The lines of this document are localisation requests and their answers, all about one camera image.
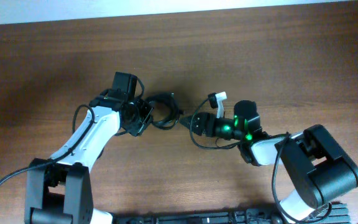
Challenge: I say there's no black USB cable bundle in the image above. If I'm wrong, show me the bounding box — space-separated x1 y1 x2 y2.
144 92 185 131

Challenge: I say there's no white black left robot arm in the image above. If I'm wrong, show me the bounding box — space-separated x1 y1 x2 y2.
24 72 153 224

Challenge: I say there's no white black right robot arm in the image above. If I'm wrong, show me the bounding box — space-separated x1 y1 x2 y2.
180 100 358 223

